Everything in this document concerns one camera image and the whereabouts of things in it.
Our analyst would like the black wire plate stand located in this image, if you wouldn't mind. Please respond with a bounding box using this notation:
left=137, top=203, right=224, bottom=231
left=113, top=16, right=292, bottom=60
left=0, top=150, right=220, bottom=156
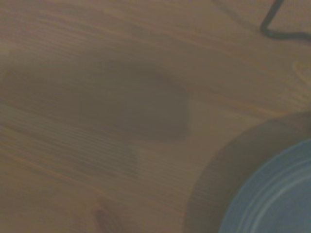
left=259, top=0, right=311, bottom=41

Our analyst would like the teal round plate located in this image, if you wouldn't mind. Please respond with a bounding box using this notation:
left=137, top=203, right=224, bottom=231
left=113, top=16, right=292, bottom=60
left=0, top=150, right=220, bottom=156
left=218, top=138, right=311, bottom=233

